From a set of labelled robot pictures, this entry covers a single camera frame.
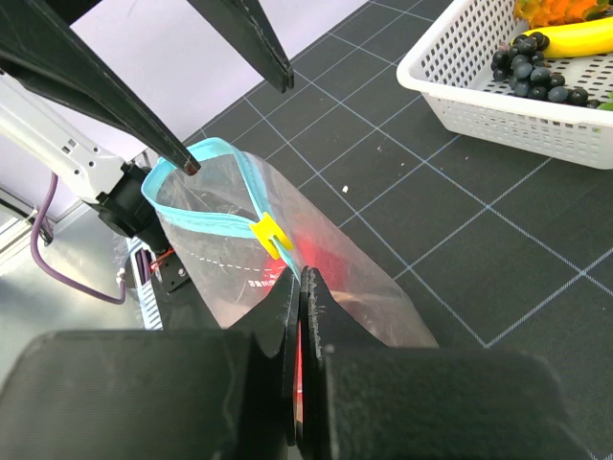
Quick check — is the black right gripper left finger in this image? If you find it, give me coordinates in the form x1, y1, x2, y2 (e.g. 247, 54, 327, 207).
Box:
1, 269, 300, 459

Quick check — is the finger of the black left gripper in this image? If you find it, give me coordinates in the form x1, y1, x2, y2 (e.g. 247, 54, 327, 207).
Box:
1, 0, 200, 175
188, 0, 295, 93

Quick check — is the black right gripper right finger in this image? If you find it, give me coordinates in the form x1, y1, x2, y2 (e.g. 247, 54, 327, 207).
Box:
299, 267, 589, 459

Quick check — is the red toy apple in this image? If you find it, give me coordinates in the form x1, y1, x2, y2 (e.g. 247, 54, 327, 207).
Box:
263, 237, 350, 400

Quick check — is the yellow zipper slider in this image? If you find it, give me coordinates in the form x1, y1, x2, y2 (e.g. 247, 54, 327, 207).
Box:
249, 212, 294, 260

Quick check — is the clear zip bag teal zipper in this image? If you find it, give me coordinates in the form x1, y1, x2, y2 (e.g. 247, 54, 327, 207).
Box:
156, 145, 437, 347

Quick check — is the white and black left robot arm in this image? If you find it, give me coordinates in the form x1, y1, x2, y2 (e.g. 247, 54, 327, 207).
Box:
1, 1, 253, 253

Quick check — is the black grid cutting mat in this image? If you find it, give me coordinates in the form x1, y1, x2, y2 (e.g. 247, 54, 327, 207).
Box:
187, 1, 612, 459

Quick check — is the white plastic basket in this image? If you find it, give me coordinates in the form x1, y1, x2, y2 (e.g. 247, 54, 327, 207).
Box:
397, 1, 612, 170

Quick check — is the black toy blackberry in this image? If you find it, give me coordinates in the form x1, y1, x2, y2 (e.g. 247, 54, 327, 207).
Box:
490, 32, 603, 109

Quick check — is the orange toy pineapple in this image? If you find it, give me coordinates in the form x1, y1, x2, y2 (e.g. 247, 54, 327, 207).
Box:
513, 0, 612, 29

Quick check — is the yellow toy banana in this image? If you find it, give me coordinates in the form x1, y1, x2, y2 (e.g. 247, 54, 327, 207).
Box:
524, 16, 612, 58

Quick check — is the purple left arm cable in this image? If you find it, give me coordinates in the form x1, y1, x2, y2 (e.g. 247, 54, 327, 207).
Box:
29, 172, 128, 306

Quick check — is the slotted grey cable duct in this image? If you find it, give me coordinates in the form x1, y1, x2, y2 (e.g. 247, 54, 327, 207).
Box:
125, 237, 164, 331

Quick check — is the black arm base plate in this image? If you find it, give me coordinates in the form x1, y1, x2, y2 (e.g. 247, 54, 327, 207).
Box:
149, 248, 191, 293

